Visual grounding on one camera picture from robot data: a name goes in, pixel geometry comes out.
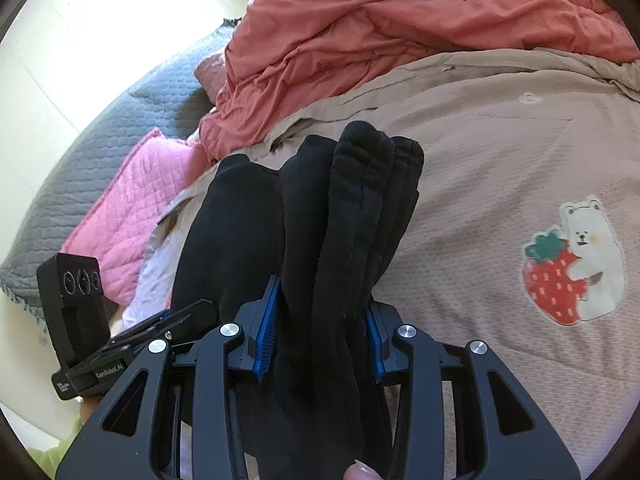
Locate person's right hand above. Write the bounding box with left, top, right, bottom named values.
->
left=344, top=465, right=387, bottom=480

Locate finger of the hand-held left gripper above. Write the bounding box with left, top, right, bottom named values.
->
left=106, top=299, right=219, bottom=357

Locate person's left forearm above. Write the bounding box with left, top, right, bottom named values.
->
left=27, top=397, right=106, bottom=476

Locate coral red duvet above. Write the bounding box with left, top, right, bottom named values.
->
left=197, top=0, right=640, bottom=163

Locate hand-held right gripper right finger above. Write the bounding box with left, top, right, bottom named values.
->
left=364, top=302, right=583, bottom=480

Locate beige bear print bedspread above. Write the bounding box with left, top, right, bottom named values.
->
left=120, top=50, right=640, bottom=480

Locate pink quilted pillow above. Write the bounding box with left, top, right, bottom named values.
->
left=61, top=127, right=211, bottom=308

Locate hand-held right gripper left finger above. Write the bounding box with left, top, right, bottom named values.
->
left=55, top=275, right=282, bottom=480

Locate black printed shirt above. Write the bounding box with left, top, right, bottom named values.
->
left=170, top=121, right=425, bottom=480

